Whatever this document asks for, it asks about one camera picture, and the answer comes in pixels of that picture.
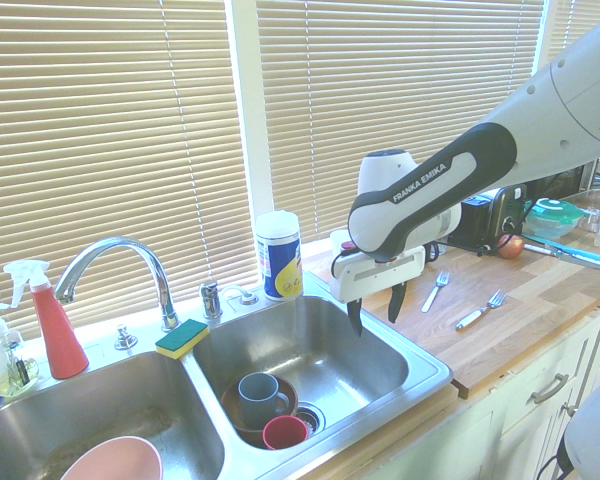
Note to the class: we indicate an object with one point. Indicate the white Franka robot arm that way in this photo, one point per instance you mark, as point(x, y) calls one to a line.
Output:
point(430, 200)

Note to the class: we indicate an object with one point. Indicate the white sink sprayer head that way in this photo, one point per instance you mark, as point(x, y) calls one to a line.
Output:
point(245, 299)

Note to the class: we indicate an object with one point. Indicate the black toaster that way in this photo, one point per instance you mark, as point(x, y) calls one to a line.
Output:
point(490, 215)

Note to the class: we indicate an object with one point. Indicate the narrow beige window blind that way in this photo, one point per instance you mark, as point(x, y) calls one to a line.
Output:
point(575, 30)

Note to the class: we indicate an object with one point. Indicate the wide beige window blind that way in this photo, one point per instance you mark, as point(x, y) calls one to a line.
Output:
point(105, 140)

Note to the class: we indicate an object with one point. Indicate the white cabinet front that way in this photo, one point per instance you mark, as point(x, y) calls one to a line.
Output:
point(505, 425)

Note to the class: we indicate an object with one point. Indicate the grey mug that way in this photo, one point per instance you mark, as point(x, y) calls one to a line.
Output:
point(260, 395)

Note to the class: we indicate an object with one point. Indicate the red cup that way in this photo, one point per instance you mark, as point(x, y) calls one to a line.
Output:
point(282, 435)

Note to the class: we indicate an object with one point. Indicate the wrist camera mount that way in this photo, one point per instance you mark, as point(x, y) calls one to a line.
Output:
point(344, 252)

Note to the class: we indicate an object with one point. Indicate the yellow green sponge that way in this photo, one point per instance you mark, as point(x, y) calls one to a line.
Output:
point(182, 340)

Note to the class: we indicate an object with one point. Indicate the clear yellow soap pump bottle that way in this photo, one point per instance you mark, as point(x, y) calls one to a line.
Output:
point(5, 360)

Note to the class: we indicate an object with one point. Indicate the black microwave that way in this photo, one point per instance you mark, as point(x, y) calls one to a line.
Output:
point(560, 182)

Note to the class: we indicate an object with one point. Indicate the chrome gooseneck faucet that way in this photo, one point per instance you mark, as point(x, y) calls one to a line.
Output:
point(130, 260)

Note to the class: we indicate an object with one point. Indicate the pink bowl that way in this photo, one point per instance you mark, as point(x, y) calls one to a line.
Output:
point(115, 460)

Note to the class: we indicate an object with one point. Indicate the white wipes canister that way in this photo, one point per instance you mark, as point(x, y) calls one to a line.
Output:
point(279, 260)

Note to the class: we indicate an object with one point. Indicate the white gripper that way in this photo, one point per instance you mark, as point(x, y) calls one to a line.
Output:
point(380, 272)

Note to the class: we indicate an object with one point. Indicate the red apple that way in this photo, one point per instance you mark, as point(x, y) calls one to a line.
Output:
point(511, 246)

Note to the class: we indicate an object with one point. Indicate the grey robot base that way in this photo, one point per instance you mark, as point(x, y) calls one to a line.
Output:
point(595, 430)

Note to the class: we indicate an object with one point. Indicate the white cup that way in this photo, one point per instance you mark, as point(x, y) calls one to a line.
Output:
point(339, 240)

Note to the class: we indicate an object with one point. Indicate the green lidded container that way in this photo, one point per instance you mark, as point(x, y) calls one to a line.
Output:
point(552, 220)

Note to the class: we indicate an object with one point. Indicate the red spray bottle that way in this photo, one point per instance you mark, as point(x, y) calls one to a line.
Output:
point(60, 340)

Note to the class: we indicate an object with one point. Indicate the brown bowl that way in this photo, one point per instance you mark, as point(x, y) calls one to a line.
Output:
point(240, 417)

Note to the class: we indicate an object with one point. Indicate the medium beige window blind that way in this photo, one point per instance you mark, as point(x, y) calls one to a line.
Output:
point(380, 90)

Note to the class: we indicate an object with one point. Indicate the chrome sink knob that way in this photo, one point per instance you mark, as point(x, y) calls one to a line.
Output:
point(125, 339)

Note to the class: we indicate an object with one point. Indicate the metal drain strainer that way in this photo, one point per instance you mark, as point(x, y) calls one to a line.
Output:
point(314, 417)

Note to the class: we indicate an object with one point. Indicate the stainless steel double sink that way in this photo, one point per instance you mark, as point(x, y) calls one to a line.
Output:
point(300, 345)

